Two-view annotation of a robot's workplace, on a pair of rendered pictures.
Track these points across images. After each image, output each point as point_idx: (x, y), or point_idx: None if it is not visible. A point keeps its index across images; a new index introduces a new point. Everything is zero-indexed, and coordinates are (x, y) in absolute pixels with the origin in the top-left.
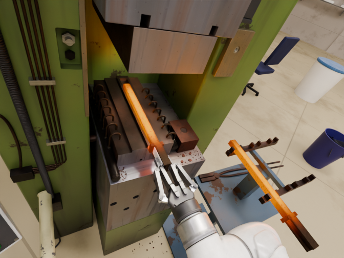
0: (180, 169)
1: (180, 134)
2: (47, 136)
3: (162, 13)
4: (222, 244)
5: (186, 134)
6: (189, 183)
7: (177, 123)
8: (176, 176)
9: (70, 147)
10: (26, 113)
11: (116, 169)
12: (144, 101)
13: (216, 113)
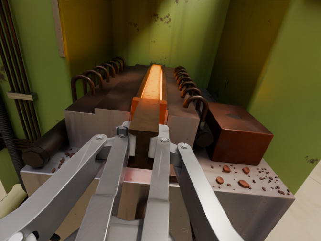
0: (187, 163)
1: (224, 118)
2: (14, 85)
3: None
4: None
5: (237, 121)
6: (211, 232)
7: (220, 106)
8: (156, 177)
9: (47, 116)
10: None
11: (48, 140)
12: (171, 79)
13: (314, 116)
